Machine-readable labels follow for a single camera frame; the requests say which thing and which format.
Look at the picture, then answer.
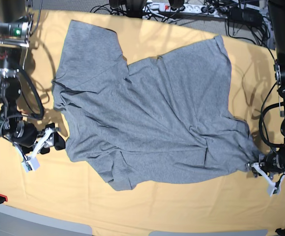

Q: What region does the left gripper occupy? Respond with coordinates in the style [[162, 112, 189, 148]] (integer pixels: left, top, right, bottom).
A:
[[247, 153, 285, 175]]

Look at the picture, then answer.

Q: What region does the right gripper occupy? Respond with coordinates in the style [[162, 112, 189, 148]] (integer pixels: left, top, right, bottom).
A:
[[11, 122, 66, 154]]

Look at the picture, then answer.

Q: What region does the grey t-shirt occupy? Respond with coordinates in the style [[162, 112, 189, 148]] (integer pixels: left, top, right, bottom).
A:
[[52, 21, 261, 191]]

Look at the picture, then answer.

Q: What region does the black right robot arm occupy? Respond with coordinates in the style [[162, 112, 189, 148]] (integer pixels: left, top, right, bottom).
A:
[[0, 0, 65, 155]]

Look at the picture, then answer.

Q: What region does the black power adapter box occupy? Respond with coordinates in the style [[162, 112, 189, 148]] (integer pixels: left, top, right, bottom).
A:
[[228, 7, 263, 27]]

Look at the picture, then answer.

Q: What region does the white power strip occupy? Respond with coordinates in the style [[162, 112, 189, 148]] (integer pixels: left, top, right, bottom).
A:
[[143, 1, 227, 19]]

